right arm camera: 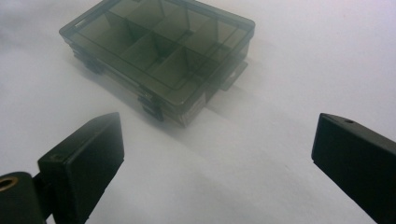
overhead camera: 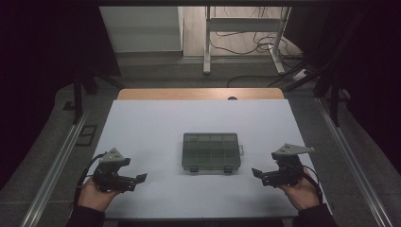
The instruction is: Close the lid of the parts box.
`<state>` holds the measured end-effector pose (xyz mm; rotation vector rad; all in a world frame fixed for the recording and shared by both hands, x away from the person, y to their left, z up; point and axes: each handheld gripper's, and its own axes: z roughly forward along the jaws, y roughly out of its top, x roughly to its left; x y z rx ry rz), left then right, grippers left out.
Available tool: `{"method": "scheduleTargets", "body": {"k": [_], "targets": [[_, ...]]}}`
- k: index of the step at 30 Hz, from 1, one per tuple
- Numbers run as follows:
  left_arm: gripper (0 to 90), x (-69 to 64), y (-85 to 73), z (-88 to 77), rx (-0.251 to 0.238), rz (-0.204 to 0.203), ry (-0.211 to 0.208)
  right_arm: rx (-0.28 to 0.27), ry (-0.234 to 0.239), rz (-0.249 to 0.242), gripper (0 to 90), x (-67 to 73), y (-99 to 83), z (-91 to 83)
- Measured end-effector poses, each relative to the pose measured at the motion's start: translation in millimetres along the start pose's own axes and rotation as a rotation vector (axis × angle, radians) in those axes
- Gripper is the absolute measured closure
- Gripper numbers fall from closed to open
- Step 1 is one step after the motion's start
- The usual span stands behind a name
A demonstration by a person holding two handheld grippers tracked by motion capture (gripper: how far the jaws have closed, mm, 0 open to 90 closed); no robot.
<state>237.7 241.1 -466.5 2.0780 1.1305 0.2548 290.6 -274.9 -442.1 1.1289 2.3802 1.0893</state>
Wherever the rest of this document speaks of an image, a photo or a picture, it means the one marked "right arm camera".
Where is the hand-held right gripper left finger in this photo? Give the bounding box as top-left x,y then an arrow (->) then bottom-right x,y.
36,112 -> 125,224

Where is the smoky clear plastic organizer box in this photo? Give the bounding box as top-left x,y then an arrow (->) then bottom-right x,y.
58,0 -> 257,128

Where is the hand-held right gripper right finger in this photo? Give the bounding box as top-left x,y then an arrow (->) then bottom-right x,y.
311,112 -> 396,224

